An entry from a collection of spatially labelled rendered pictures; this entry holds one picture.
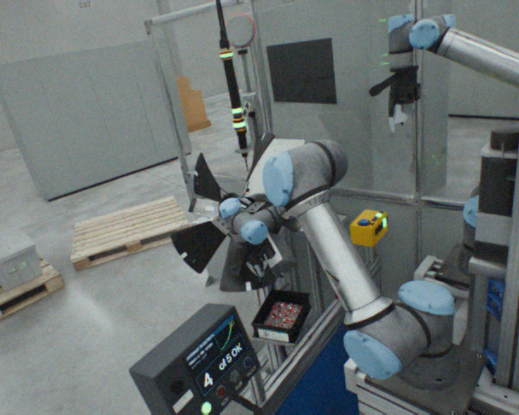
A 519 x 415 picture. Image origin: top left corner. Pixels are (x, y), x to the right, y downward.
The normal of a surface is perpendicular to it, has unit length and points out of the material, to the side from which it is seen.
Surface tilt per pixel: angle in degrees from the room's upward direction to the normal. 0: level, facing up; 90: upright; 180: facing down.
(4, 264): 96
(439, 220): 90
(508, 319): 90
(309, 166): 55
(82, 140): 90
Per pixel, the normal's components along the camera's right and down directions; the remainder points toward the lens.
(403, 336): 0.33, -0.40
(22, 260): 0.70, 0.27
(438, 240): -0.59, 0.41
